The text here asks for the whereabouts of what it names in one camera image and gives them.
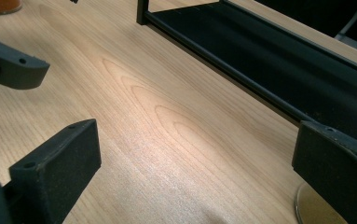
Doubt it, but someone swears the grey metal stand frame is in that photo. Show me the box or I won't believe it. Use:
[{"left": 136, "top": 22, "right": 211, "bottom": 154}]
[{"left": 334, "top": 0, "right": 357, "bottom": 58}]

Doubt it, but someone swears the silver metal lid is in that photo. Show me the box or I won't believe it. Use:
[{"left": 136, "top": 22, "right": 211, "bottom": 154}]
[{"left": 295, "top": 181, "right": 349, "bottom": 224}]

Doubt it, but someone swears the black metal shelf rack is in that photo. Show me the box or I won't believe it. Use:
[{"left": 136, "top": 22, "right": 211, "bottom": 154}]
[{"left": 136, "top": 0, "right": 357, "bottom": 145}]

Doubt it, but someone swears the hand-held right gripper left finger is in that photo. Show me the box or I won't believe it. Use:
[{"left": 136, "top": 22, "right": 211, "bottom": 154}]
[{"left": 3, "top": 119, "right": 102, "bottom": 224}]

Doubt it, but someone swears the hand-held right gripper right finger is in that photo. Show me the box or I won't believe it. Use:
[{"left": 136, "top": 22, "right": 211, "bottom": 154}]
[{"left": 292, "top": 120, "right": 357, "bottom": 224}]

